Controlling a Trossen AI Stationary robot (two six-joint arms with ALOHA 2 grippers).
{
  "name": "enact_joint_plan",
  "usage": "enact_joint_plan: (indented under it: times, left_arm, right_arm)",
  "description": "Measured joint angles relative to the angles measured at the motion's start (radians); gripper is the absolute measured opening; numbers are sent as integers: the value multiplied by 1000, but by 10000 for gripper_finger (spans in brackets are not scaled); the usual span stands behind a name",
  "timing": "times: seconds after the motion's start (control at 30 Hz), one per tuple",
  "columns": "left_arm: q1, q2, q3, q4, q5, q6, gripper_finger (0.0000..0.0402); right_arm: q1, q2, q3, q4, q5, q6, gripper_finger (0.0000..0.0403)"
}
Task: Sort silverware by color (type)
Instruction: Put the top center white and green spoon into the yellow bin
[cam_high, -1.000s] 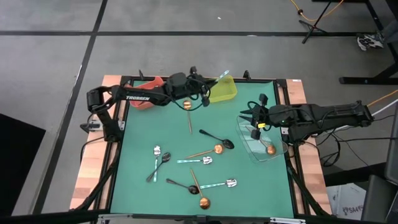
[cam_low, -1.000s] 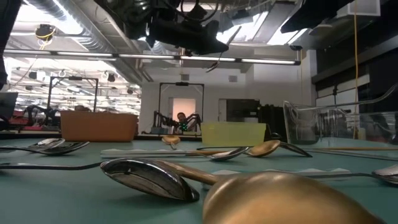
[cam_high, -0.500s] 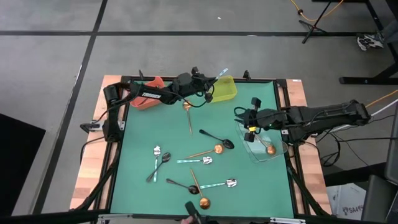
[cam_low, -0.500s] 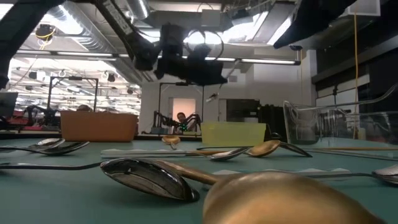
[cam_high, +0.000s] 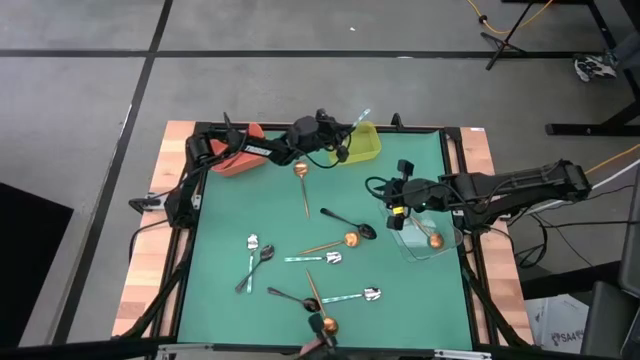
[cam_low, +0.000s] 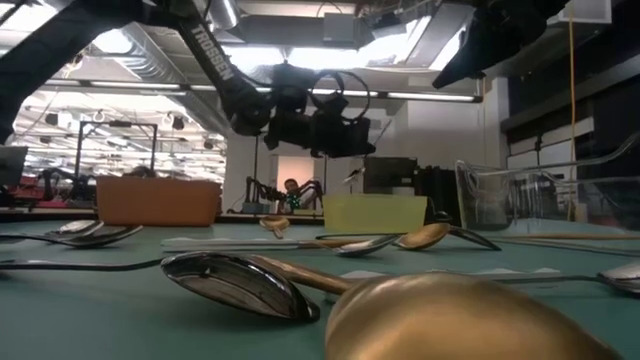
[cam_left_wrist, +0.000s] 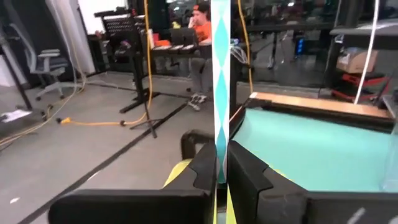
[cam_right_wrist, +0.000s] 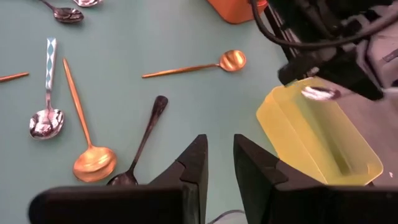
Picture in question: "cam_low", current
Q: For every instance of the blue box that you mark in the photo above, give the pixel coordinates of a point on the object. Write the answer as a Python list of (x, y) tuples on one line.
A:
[(256, 208)]

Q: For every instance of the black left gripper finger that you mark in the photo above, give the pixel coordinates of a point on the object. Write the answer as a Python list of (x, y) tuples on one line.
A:
[(362, 142)]

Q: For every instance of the clear glass tray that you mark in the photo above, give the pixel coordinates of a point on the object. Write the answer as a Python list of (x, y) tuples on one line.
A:
[(480, 200)]

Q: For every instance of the background black robot arm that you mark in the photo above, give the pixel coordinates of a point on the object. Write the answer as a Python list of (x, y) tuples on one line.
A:
[(315, 187), (52, 177), (257, 190)]

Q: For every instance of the orange plastic bin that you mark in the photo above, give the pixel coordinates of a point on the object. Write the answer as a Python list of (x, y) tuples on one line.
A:
[(155, 202)]

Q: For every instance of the yellow plastic bin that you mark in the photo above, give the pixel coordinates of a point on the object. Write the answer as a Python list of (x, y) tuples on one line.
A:
[(375, 215)]

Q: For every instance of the black storage unit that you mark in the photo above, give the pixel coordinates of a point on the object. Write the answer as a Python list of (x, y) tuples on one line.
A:
[(440, 195)]

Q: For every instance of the black table frame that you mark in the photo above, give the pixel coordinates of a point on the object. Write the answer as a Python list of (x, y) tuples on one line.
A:
[(270, 219)]

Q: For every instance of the gold spoon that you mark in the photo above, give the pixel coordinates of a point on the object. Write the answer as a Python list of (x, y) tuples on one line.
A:
[(275, 222), (450, 320), (425, 236)]

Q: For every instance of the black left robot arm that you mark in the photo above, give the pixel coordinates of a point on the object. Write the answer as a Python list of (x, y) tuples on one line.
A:
[(215, 55)]

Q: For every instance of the grey ceiling box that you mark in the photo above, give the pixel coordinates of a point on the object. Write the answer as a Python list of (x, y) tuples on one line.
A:
[(340, 29)]

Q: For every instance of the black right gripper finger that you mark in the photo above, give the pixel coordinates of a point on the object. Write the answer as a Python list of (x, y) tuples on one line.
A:
[(462, 67)]

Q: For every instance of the black station frame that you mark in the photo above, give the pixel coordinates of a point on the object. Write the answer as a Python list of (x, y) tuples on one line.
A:
[(256, 170), (79, 150)]

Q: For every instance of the black cabinet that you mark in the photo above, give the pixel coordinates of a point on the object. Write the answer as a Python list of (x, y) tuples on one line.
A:
[(390, 175)]

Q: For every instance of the person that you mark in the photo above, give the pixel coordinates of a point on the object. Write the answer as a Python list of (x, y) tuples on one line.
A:
[(140, 172), (291, 187)]

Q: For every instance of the silver spoons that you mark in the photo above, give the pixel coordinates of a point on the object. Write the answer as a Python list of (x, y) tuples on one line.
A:
[(100, 237)]

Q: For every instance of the green table mat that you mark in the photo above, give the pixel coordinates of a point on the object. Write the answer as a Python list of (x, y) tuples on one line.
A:
[(100, 310)]

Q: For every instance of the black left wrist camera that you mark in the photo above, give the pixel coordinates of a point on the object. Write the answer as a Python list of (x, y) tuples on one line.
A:
[(292, 87)]

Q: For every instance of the silver ventilation duct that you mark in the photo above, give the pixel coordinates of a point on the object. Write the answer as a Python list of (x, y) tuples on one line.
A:
[(225, 12)]

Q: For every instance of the dark computer monitor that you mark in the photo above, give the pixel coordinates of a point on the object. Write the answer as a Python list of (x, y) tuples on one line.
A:
[(12, 165)]

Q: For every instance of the long ceiling light tube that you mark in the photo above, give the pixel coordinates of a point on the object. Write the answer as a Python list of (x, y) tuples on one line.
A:
[(430, 96)]

